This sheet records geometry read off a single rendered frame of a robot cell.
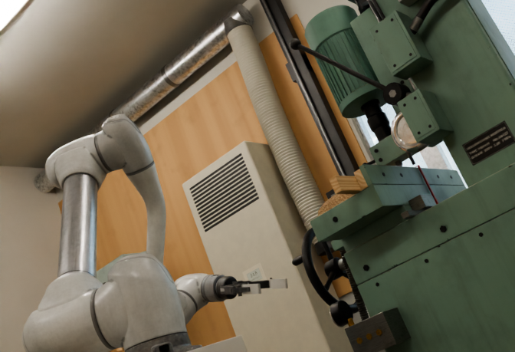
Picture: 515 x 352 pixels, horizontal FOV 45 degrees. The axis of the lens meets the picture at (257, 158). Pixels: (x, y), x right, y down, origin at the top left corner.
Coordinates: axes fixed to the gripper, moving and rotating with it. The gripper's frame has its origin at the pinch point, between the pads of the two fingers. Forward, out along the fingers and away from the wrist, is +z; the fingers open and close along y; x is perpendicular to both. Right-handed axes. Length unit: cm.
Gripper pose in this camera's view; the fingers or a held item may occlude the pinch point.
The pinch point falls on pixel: (270, 286)
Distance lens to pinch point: 199.3
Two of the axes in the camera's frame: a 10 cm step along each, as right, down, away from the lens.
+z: 7.7, -1.5, -6.2
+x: 1.0, 9.9, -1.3
